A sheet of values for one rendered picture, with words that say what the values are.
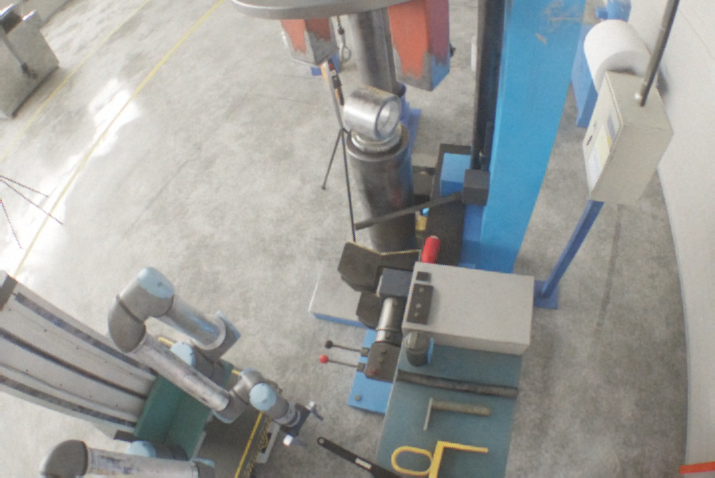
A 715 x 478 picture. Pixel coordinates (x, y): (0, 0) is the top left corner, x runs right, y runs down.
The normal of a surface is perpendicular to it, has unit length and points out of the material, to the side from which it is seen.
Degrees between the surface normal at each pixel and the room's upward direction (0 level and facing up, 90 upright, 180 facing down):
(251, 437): 0
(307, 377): 0
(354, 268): 0
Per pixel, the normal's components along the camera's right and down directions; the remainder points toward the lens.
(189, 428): -0.15, -0.58
